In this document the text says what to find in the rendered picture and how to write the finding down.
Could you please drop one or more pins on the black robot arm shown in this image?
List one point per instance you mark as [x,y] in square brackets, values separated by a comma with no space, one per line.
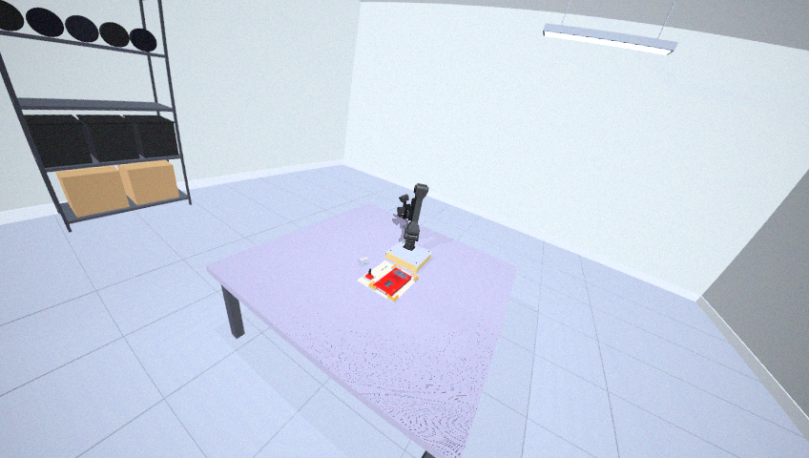
[413,214]

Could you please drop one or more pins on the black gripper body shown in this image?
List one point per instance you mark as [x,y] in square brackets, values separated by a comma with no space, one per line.
[404,199]

